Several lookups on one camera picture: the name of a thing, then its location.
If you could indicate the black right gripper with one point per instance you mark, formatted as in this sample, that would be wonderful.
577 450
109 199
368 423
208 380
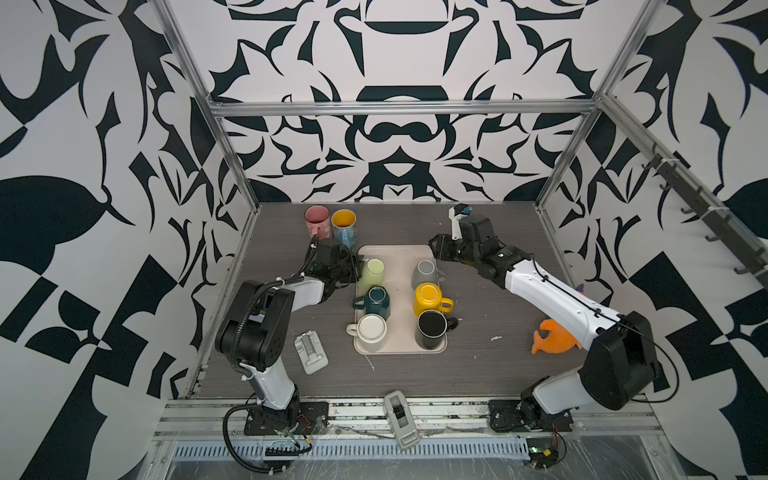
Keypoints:
442 251

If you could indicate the white mug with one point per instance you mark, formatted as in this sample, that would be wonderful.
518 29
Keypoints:
369 333

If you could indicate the orange shark plush toy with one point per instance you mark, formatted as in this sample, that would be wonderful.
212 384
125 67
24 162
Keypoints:
552 338

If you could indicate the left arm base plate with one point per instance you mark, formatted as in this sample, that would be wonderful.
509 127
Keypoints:
309 415

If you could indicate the yellow mug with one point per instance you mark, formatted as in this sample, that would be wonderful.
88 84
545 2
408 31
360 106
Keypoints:
429 296

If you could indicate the beige plastic tray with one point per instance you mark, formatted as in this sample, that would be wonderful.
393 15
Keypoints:
399 262

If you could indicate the black hook rail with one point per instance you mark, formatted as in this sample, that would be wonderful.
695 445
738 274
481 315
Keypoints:
701 204

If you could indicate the grey mug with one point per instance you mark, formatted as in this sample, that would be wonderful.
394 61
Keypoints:
426 271

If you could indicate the dark green mug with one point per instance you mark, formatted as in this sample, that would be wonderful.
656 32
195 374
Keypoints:
375 301

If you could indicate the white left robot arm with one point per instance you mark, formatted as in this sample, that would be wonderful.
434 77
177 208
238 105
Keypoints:
253 334

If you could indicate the pink patterned mug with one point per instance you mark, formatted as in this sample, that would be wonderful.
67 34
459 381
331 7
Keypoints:
318 222

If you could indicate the small circuit board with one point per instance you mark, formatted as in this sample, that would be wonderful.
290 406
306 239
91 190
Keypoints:
546 453

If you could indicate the grey block on table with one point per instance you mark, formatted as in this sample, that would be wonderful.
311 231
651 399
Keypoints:
311 352

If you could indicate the white slotted cable duct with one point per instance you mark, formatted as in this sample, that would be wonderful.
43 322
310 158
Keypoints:
515 449

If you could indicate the blue butterfly mug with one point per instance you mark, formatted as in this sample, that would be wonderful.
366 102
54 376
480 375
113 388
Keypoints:
344 224

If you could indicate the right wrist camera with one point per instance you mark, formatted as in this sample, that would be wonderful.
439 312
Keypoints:
456 213

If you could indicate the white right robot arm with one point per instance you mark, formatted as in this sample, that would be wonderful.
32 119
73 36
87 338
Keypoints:
621 356

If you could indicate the black mug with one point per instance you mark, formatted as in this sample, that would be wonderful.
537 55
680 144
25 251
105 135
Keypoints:
432 328

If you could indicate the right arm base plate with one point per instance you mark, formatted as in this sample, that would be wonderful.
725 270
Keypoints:
525 415

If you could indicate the light green mug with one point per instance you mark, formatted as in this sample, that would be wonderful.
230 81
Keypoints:
372 275

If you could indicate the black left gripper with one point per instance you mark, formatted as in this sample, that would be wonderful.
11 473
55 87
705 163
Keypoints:
354 259

